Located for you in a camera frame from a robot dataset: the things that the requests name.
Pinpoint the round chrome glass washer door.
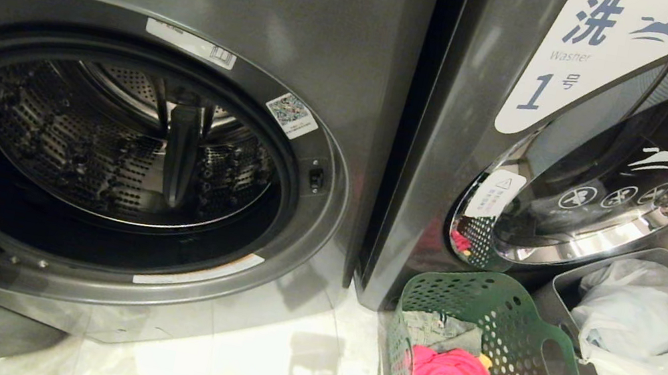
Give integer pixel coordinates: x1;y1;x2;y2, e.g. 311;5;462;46
443;32;668;302

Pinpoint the green perforated laundry basket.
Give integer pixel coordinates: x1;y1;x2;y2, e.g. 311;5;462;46
380;256;610;375

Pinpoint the gray plastic bin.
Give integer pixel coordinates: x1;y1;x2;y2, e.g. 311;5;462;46
519;228;668;375

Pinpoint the gray-green garment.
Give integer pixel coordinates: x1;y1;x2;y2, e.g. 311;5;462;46
398;306;487;360

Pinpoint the gray washing machine with sign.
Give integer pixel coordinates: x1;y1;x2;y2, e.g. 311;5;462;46
348;0;668;361

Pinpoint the white washer sign sticker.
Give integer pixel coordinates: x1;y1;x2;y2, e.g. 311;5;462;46
493;0;668;162

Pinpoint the gray front-load washing machine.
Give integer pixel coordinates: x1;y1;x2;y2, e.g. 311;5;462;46
0;0;442;375

